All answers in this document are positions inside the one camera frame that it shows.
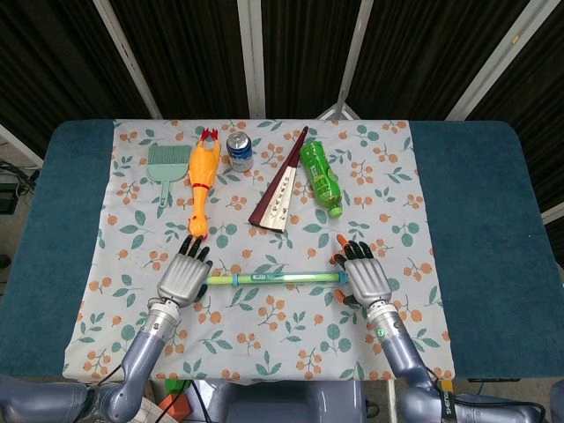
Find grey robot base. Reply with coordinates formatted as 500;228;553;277
206;379;367;423

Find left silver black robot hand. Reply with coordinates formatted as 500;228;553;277
156;234;214;308

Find folded paper fan dark ribs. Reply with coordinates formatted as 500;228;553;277
248;125;309;234

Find white frame pole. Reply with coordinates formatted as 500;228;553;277
92;0;163;120
0;122;45;167
540;204;564;226
445;0;552;122
236;0;268;119
316;0;375;121

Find orange block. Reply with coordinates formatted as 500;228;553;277
159;393;189;418

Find blue and silver drink can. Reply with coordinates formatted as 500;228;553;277
226;130;255;173

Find right silver robot hand orange fingertips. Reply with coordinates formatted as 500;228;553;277
329;234;394;308

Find floral print table cloth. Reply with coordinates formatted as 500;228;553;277
61;118;456;382

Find green plastic drink bottle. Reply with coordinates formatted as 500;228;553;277
299;140;345;219

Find blue green water pump toy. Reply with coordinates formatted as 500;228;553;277
205;271;349;287

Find white checkered cloth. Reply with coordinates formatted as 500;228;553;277
139;398;162;423

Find black cable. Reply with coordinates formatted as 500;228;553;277
160;381;208;423

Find green plastic object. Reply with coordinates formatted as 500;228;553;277
163;378;193;396

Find black equipment box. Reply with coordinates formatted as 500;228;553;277
0;180;19;216

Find dark teal table cover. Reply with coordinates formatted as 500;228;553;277
0;119;564;380

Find yellow rubber chicken toy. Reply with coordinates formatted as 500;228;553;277
188;127;221;243

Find mint green hand brush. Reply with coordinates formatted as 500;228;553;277
146;143;194;207

